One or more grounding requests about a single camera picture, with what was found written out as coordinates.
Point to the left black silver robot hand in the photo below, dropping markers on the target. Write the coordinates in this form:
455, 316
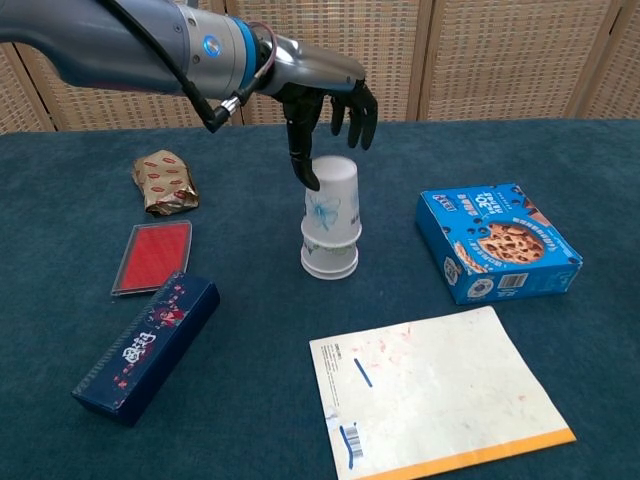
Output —
310, 65

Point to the white cup blue flower print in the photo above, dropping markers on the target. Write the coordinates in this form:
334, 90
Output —
335, 200

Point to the white paper cup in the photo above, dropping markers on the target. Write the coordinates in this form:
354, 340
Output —
330, 271
330, 251

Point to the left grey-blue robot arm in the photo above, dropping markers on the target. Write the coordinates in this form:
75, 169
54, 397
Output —
90, 50

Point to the woven bamboo screen panel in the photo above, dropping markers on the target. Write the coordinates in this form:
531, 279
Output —
515, 55
125, 107
380, 40
20, 95
620, 70

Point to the gold foil snack wrapper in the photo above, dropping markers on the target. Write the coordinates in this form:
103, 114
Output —
165, 182

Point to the red ink pad clear case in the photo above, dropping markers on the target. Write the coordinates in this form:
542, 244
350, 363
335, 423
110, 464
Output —
155, 255

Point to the blue chocolate cookie box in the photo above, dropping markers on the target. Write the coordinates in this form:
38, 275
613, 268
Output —
500, 245

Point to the dark blue long carton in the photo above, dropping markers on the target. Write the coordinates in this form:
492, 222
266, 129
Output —
150, 345

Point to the white notebook yellow edge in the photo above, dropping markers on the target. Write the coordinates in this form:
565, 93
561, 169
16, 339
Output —
430, 395

